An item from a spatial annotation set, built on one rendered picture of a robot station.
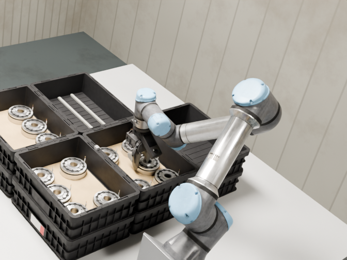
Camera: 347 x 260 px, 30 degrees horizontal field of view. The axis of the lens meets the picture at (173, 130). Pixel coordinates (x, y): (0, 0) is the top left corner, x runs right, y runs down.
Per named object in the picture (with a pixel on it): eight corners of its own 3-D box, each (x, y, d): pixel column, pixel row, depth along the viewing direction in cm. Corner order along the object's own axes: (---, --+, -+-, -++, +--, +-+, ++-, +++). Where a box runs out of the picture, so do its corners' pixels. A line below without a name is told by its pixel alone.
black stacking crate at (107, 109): (133, 139, 282) (138, 117, 276) (76, 157, 263) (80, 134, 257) (82, 93, 304) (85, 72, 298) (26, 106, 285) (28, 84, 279)
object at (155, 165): (164, 166, 263) (164, 165, 262) (145, 173, 256) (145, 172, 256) (149, 152, 268) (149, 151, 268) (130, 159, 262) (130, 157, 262)
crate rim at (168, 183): (200, 174, 255) (201, 169, 253) (141, 197, 236) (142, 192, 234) (138, 120, 277) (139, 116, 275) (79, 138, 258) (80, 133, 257)
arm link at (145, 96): (141, 100, 235) (132, 87, 241) (139, 124, 242) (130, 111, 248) (161, 97, 238) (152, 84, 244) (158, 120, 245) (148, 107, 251)
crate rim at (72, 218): (141, 197, 236) (142, 192, 234) (72, 224, 217) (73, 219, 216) (79, 138, 258) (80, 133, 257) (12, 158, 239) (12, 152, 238)
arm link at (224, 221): (217, 254, 219) (242, 224, 220) (199, 240, 209) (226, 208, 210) (195, 234, 227) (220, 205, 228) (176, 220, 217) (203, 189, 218)
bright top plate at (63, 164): (91, 169, 251) (92, 167, 251) (71, 177, 245) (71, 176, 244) (75, 155, 256) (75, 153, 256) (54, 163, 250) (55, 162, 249)
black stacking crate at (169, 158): (193, 193, 260) (200, 171, 254) (136, 216, 241) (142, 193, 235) (133, 139, 282) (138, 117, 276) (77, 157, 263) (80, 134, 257)
